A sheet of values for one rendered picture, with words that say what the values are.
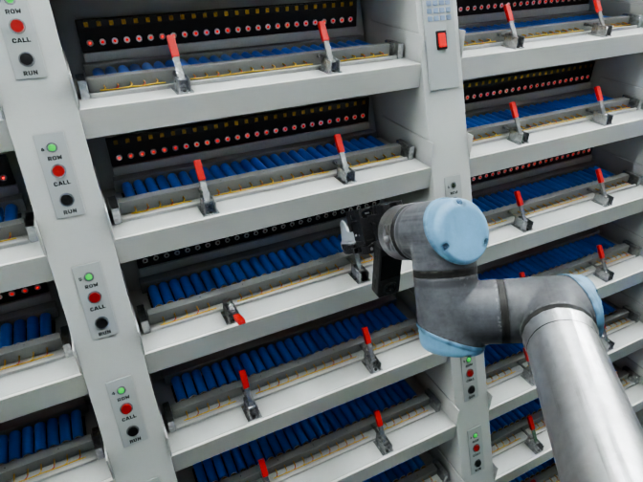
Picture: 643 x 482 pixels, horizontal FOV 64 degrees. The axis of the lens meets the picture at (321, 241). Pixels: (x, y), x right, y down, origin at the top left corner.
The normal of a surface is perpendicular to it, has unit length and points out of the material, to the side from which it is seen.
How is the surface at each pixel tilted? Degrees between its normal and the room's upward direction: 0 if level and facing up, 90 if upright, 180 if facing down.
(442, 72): 90
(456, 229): 74
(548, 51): 109
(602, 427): 11
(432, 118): 90
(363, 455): 19
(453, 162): 90
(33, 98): 90
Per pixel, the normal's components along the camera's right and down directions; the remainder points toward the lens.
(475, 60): 0.44, 0.47
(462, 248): 0.37, -0.11
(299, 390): -0.01, -0.85
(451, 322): -0.20, 0.05
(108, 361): 0.41, 0.17
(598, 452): -0.47, -0.82
